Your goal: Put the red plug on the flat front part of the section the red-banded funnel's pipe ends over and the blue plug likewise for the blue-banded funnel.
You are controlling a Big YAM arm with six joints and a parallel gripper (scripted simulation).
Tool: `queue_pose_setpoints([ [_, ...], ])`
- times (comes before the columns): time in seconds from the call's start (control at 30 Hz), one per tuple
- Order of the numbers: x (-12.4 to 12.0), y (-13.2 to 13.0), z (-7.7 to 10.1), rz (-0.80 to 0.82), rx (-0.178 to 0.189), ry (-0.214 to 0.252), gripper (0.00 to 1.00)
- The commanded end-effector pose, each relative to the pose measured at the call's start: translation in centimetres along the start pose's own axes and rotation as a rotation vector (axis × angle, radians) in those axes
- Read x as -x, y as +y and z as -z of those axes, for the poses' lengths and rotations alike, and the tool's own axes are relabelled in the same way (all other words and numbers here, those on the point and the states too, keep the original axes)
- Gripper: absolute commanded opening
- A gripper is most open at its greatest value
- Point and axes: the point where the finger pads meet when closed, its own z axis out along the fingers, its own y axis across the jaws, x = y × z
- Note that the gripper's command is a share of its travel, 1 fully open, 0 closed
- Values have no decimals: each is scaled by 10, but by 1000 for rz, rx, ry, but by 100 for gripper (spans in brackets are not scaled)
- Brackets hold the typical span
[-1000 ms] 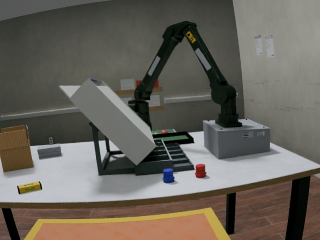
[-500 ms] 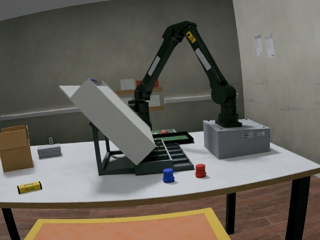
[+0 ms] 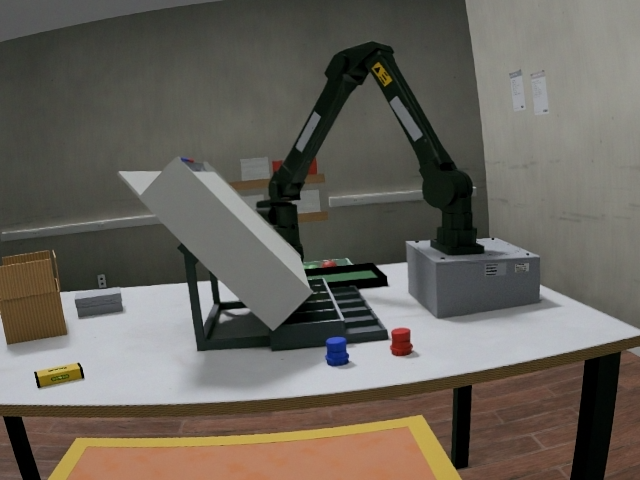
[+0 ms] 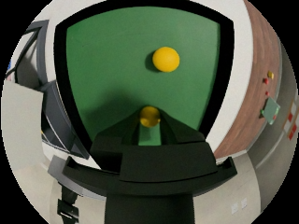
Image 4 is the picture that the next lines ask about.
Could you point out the green tray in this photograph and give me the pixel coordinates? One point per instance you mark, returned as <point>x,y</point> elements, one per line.
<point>103,63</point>

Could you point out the yellow marble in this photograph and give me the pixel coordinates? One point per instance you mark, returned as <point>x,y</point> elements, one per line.
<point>165,59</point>
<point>149,116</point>

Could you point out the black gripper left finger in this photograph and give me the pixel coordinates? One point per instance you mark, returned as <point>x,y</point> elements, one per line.
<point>125,132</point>

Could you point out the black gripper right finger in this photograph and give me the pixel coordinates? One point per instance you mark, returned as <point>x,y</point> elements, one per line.
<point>175,132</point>

